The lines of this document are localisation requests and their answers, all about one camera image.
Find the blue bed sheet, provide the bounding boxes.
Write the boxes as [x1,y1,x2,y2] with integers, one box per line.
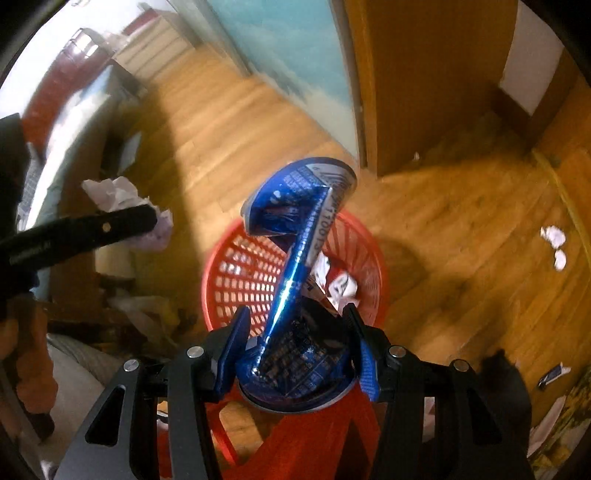
[18,65,116,222]

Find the dark red wooden headboard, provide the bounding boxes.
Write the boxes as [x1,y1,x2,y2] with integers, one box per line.
[23,28,116,134]

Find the large white paper ball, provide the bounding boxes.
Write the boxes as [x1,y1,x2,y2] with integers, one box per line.
[540,225,567,247]

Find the white paper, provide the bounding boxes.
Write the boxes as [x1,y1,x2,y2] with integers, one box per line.
[82,176,174,252]

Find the crushed blue can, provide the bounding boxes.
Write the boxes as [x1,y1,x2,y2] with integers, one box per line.
[235,158,358,412]

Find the person's grey trousers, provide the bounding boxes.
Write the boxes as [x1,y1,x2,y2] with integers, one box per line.
[44,332,125,444]

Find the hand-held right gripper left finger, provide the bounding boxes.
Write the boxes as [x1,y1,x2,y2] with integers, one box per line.
[55,305,252,480]

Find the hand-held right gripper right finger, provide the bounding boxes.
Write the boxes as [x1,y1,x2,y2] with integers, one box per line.
[342,304,518,480]

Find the yellow patterned cloth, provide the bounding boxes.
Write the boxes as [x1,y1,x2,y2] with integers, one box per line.
[526,383,591,467]

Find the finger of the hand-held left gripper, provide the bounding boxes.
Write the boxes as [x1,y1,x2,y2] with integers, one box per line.
[9,204,158,273]

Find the light wooden nightstand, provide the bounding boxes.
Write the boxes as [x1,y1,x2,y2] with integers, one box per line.
[113,18,204,70]

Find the small blue white wrapper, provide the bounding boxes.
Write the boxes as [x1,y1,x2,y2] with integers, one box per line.
[537,364,571,387]

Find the flower printed wardrobe door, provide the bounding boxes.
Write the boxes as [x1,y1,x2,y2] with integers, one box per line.
[205,0,365,162]

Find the person's left hand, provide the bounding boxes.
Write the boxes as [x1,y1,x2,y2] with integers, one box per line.
[0,295,60,437]

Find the white red paper wad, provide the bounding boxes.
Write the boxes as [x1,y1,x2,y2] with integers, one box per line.
[307,254,358,310]

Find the red plastic basket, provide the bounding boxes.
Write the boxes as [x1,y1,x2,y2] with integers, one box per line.
[201,208,389,335]

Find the white plastic bag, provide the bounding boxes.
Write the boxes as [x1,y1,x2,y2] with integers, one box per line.
[108,295,178,347]

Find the yellow cable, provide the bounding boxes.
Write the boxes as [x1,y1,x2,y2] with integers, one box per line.
[531,150,587,232]

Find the wooden door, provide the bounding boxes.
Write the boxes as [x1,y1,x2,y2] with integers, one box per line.
[344,0,520,178]

